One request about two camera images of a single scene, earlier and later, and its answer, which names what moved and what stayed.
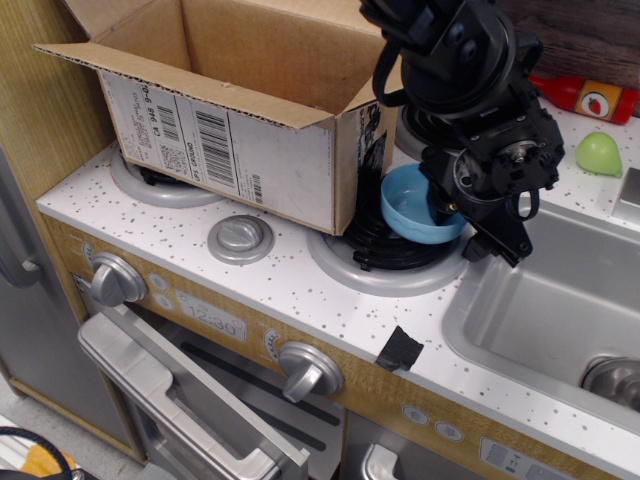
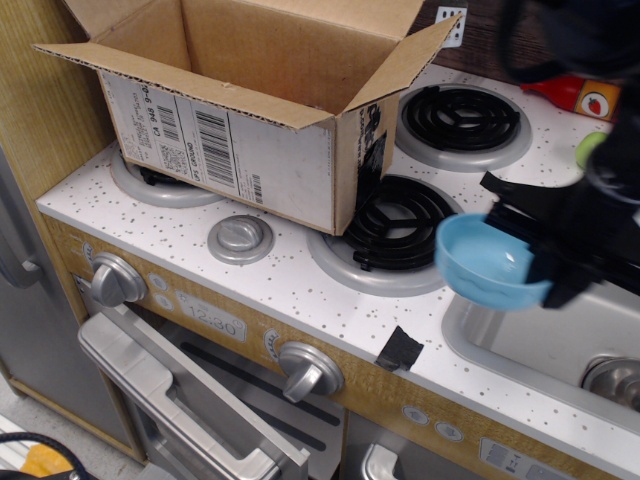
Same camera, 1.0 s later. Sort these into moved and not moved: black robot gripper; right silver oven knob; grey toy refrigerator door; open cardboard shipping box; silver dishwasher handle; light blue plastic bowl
Moved: light blue plastic bowl; black robot gripper
Not moved: right silver oven knob; grey toy refrigerator door; open cardboard shipping box; silver dishwasher handle
